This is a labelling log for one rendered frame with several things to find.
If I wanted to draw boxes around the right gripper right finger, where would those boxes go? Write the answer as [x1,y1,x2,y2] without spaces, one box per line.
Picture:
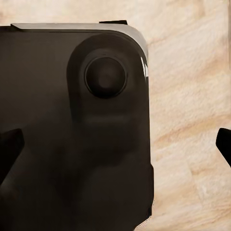
[216,128,231,167]

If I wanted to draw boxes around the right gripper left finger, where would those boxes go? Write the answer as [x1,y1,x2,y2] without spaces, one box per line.
[0,128,25,186]

